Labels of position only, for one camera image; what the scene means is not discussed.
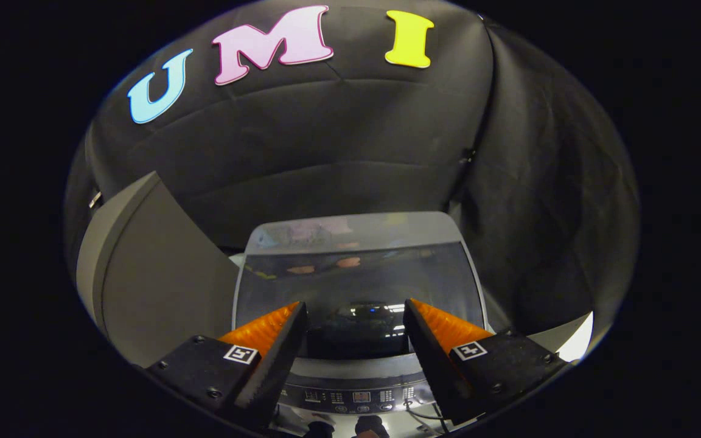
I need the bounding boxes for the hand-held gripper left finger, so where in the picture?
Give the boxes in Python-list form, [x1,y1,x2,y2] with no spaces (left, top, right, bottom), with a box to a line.
[145,301,310,428]

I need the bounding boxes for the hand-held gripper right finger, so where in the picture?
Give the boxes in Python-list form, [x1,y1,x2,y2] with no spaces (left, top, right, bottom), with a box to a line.
[403,297,571,426]

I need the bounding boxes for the grey washing machine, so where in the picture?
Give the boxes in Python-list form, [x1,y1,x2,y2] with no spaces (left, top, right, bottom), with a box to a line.
[229,211,492,436]

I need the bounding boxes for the grey cabinet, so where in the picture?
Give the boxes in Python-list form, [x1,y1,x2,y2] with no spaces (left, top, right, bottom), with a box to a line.
[75,171,241,369]

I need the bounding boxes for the black cable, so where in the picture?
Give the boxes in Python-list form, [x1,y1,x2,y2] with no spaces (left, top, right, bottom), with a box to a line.
[403,404,450,435]

